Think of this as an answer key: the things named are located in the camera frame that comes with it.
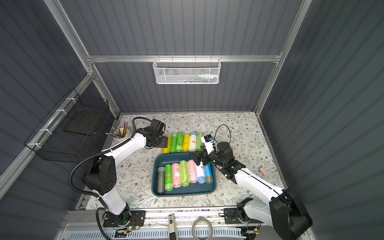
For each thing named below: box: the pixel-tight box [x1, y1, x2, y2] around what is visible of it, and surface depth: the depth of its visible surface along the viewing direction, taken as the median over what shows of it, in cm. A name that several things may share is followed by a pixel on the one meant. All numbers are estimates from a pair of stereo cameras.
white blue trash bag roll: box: [189, 131, 197, 152], surface depth 101 cm
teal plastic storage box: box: [151, 152, 217, 197], surface depth 84 cm
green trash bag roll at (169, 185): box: [164, 164, 174, 192], surface depth 85 cm
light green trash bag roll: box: [195, 133, 204, 152], surface depth 101 cm
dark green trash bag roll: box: [176, 131, 184, 153], surface depth 101 cm
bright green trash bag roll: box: [169, 133, 178, 153], surface depth 100 cm
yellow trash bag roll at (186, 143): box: [182, 133, 191, 153], surface depth 101 cm
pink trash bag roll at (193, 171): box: [188, 159, 198, 184], surface depth 87 cm
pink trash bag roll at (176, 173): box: [172, 163, 181, 188], surface depth 85 cm
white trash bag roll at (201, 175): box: [196, 160, 206, 184], surface depth 86 cm
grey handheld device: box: [167, 213, 178, 240], surface depth 69 cm
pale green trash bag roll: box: [179, 160, 190, 187], surface depth 86 cm
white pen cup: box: [114, 127, 131, 143], surface depth 98 cm
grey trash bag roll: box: [156, 166, 165, 195], surface depth 84 cm
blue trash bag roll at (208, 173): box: [203, 162, 214, 184], surface depth 86 cm
